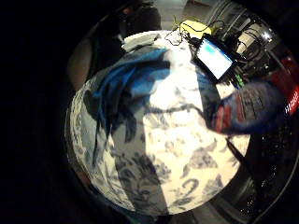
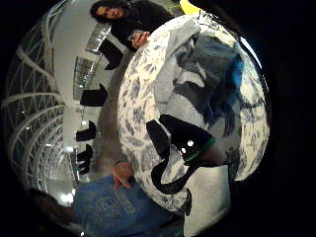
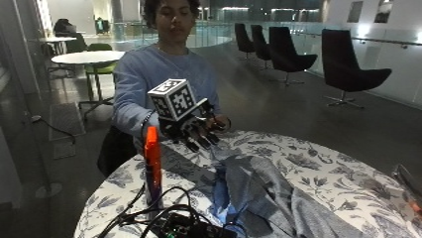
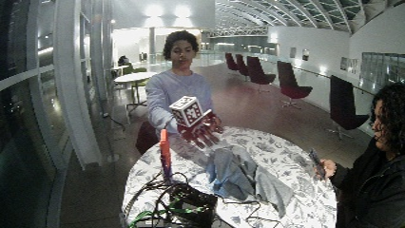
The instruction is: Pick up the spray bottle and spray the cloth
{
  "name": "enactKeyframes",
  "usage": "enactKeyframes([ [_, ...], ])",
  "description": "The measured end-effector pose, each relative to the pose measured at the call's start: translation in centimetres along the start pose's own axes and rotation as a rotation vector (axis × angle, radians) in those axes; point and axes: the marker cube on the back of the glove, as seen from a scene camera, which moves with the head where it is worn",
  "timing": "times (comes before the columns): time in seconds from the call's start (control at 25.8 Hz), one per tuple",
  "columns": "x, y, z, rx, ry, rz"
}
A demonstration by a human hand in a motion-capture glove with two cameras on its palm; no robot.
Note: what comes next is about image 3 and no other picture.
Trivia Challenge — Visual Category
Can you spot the orange and purple upright tool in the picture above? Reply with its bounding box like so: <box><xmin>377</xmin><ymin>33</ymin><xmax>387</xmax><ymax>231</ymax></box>
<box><xmin>143</xmin><ymin>126</ymin><xmax>164</xmax><ymax>207</ymax></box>

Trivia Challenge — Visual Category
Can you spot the white cube with black markers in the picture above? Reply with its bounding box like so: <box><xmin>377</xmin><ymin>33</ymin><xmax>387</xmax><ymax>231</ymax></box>
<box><xmin>147</xmin><ymin>77</ymin><xmax>199</xmax><ymax>122</ymax></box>

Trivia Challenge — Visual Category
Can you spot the blue cloth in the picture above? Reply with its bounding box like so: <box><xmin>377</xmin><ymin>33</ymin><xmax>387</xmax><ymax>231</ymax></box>
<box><xmin>210</xmin><ymin>164</ymin><xmax>248</xmax><ymax>234</ymax></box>

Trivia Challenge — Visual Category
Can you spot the black seat behind the person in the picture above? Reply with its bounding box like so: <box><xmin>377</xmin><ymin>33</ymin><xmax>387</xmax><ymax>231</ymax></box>
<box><xmin>96</xmin><ymin>126</ymin><xmax>139</xmax><ymax>178</ymax></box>

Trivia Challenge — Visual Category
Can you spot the the person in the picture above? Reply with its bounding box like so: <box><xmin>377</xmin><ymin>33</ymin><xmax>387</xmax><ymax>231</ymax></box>
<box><xmin>111</xmin><ymin>0</ymin><xmax>224</xmax><ymax>139</ymax></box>

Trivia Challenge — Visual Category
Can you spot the grey cloth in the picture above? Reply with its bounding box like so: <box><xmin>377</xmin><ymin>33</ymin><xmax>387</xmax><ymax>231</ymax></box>
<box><xmin>214</xmin><ymin>154</ymin><xmax>376</xmax><ymax>238</ymax></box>

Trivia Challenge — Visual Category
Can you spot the black electronic device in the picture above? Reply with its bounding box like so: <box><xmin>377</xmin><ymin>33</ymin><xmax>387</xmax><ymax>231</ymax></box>
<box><xmin>152</xmin><ymin>211</ymin><xmax>240</xmax><ymax>238</ymax></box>

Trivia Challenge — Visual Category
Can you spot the floral white tablecloth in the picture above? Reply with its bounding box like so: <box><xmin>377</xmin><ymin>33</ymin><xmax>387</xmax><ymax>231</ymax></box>
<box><xmin>72</xmin><ymin>129</ymin><xmax>422</xmax><ymax>238</ymax></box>

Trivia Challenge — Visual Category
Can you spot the grey floor mat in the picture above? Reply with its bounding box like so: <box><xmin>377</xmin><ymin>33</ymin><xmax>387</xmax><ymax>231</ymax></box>
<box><xmin>48</xmin><ymin>101</ymin><xmax>87</xmax><ymax>142</ymax></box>

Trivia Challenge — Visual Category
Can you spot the green chair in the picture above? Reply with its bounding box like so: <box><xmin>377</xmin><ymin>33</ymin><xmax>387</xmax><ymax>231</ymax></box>
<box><xmin>83</xmin><ymin>43</ymin><xmax>119</xmax><ymax>103</ymax></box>

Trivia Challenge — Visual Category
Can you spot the glass balustrade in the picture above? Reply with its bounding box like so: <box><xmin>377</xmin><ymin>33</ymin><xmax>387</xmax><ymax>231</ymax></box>
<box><xmin>112</xmin><ymin>19</ymin><xmax>235</xmax><ymax>48</ymax></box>

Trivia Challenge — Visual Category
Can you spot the white round table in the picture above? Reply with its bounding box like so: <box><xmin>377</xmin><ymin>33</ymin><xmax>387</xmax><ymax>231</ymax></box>
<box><xmin>51</xmin><ymin>50</ymin><xmax>127</xmax><ymax>112</ymax></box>

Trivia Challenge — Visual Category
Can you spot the thin floor stand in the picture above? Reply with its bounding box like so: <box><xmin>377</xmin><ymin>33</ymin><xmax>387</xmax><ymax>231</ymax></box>
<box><xmin>24</xmin><ymin>108</ymin><xmax>66</xmax><ymax>199</ymax></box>

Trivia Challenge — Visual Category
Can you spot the large black swivel chair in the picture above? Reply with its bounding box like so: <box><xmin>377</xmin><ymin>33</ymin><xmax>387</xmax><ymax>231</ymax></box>
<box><xmin>321</xmin><ymin>28</ymin><xmax>393</xmax><ymax>110</ymax></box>

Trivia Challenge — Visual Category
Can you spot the small white table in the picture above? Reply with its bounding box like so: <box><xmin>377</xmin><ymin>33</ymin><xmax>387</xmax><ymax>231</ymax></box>
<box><xmin>39</xmin><ymin>36</ymin><xmax>79</xmax><ymax>57</ymax></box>

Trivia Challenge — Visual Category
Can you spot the clear plastic object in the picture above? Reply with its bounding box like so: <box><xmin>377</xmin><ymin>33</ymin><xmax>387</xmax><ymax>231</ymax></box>
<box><xmin>391</xmin><ymin>163</ymin><xmax>422</xmax><ymax>214</ymax></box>

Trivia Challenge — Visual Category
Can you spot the dark wrist bracelet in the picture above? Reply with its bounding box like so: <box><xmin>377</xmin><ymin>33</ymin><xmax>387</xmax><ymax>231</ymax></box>
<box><xmin>140</xmin><ymin>110</ymin><xmax>158</xmax><ymax>134</ymax></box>

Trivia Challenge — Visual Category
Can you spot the black cable bundle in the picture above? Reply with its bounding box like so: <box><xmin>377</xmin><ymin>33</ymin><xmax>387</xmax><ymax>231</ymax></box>
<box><xmin>96</xmin><ymin>182</ymin><xmax>249</xmax><ymax>238</ymax></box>

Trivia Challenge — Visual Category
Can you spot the black floor cable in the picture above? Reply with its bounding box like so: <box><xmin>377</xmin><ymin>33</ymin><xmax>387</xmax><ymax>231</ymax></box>
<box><xmin>30</xmin><ymin>114</ymin><xmax>79</xmax><ymax>146</ymax></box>

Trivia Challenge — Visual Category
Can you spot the metal wall handrail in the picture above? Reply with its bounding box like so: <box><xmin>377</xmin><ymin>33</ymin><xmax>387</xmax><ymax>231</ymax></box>
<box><xmin>289</xmin><ymin>30</ymin><xmax>422</xmax><ymax>50</ymax></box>

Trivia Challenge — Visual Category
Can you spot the dark wall picture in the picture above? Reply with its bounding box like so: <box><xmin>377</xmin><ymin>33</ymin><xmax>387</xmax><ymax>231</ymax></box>
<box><xmin>347</xmin><ymin>0</ymin><xmax>365</xmax><ymax>24</ymax></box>
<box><xmin>373</xmin><ymin>0</ymin><xmax>396</xmax><ymax>25</ymax></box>

